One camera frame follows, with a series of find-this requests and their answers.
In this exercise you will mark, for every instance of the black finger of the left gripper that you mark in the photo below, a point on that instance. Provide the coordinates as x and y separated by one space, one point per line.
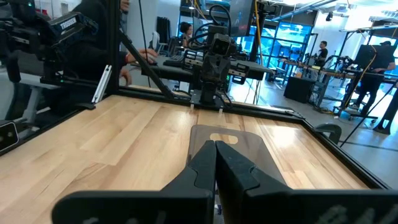
222 76
209 76

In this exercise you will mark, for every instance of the dark hanging monitor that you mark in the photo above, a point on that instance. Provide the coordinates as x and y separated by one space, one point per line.
241 18

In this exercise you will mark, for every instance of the person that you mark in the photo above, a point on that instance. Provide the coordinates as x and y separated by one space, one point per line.
388 118
370 84
323 53
90 46
186 31

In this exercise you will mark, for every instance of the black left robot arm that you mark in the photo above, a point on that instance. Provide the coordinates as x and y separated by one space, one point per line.
208 93

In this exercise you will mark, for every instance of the transparent grey plastic bin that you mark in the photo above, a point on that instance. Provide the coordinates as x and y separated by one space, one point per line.
255 152

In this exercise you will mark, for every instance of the black keyboard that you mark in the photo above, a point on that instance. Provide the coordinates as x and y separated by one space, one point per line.
174 61

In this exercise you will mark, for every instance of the black table-level camera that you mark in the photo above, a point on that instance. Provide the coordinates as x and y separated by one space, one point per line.
7 135

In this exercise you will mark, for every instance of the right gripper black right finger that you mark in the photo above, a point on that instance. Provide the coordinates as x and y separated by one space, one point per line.
248 202

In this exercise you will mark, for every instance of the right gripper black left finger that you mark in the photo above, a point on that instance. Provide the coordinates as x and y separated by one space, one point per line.
192 202

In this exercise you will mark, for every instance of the black aluminium table frame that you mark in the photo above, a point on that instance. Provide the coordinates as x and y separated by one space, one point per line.
113 46

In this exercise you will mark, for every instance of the dark grey desk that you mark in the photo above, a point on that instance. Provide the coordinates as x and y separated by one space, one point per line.
261 71

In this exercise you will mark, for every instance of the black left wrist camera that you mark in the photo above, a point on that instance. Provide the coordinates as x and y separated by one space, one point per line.
221 46

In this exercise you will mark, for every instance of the silver aluminium bar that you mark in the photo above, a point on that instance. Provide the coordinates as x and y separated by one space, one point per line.
102 82

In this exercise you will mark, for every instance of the person's hand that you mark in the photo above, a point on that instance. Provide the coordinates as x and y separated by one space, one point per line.
126 76
146 56

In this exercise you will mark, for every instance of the black background robot arm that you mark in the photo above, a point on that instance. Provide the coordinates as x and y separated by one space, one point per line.
68 25

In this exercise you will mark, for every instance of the black cabinet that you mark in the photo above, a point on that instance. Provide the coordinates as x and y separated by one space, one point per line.
298 90

